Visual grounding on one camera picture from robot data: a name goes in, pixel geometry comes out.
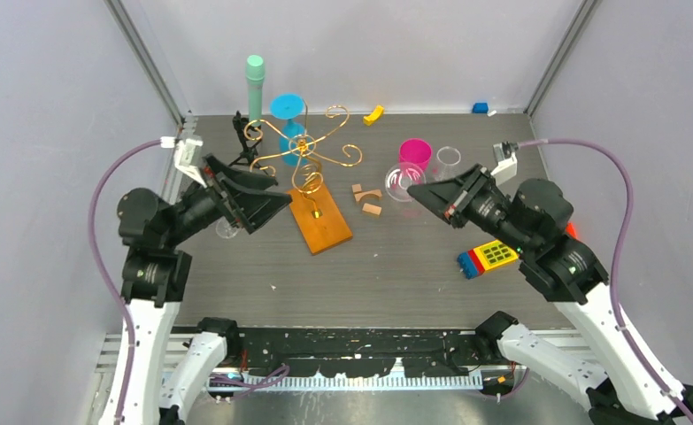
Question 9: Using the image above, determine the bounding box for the wooden arch block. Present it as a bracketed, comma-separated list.
[354, 189, 382, 203]

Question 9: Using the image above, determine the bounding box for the clear wine glass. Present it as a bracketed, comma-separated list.
[432, 146, 462, 182]
[215, 218, 241, 239]
[384, 162, 426, 203]

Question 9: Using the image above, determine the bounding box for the red block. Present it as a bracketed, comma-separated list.
[566, 222, 578, 239]

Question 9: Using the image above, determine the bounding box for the clear wine glass front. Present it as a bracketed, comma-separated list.
[432, 146, 462, 182]

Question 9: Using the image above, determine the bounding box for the aluminium frame rail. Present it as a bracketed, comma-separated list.
[104, 0, 185, 128]

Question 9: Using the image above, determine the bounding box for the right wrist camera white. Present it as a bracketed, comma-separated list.
[490, 142, 519, 184]

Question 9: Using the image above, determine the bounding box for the pink plastic wine glass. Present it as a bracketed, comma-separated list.
[398, 138, 434, 171]

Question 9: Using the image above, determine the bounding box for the colourful toy block calculator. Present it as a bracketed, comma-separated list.
[457, 240, 519, 279]

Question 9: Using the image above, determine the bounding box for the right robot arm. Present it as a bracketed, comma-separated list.
[408, 165, 693, 424]

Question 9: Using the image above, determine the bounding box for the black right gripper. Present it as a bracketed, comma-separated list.
[407, 162, 535, 255]

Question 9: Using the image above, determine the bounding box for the small blue block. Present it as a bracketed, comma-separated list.
[471, 102, 489, 114]

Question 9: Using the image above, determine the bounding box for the green microphone on tripod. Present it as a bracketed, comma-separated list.
[226, 54, 268, 175]

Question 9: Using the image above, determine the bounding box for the yellow curved block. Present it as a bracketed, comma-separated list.
[362, 104, 385, 127]

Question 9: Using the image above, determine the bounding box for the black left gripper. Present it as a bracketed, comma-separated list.
[166, 152, 293, 245]

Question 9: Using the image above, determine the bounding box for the wooden rectangular block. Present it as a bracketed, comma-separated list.
[362, 203, 382, 217]

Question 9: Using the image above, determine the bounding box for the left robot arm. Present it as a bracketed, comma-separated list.
[99, 154, 292, 424]

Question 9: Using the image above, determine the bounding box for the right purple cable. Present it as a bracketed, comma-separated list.
[516, 138, 693, 425]

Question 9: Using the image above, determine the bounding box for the orange wooden rack base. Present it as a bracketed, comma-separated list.
[288, 185, 353, 255]

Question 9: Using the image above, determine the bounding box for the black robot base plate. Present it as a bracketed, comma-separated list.
[220, 328, 512, 378]

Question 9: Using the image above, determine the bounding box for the gold wire wine glass rack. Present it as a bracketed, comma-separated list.
[243, 94, 363, 200]

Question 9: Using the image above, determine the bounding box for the blue plastic wine glass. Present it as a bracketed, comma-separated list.
[270, 93, 305, 167]

